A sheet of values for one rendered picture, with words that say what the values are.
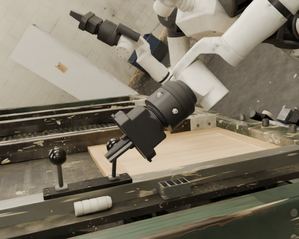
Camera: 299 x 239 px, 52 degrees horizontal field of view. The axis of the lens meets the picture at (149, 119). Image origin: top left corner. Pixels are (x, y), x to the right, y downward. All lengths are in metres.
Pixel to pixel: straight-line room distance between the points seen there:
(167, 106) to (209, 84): 0.10
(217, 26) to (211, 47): 0.38
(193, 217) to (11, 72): 6.07
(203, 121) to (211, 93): 0.69
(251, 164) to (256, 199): 0.27
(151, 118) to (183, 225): 0.22
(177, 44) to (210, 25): 0.31
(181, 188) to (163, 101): 0.23
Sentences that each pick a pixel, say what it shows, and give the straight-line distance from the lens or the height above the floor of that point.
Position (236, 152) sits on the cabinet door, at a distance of 1.02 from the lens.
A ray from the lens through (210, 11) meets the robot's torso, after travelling 1.00.
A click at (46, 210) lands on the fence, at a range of 0.73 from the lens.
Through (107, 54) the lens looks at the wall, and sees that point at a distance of 6.39.
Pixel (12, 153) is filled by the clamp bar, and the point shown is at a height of 1.55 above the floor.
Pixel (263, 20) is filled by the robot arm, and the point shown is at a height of 1.35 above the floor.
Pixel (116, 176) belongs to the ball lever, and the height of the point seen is 1.36.
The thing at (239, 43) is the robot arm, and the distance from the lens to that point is 0.63.
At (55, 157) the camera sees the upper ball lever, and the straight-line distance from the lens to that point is 0.64.
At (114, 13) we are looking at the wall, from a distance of 6.40.
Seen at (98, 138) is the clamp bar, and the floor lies 1.32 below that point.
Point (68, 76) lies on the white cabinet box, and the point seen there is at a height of 1.21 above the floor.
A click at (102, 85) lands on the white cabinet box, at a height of 0.70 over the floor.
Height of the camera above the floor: 1.63
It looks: 21 degrees down
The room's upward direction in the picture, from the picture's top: 57 degrees counter-clockwise
